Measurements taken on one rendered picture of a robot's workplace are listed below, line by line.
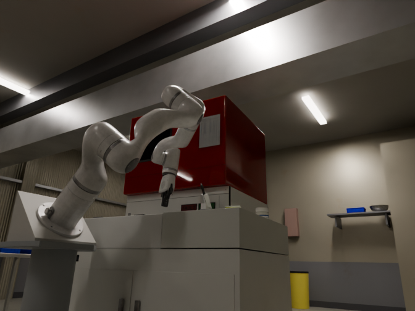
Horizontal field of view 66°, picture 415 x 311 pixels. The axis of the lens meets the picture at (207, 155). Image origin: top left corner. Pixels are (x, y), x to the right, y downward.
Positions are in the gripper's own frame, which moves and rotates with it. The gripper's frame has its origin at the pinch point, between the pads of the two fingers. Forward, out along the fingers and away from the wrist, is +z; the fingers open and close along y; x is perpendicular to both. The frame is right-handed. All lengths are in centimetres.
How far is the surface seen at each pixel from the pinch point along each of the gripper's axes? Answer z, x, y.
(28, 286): 46, -55, 17
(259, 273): 33, 20, 53
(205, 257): 30, -3, 49
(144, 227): 18.9, -17.8, 22.0
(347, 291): 6, 555, -271
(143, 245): 26.3, -17.0, 21.9
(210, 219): 16, -4, 51
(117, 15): -258, -25, -165
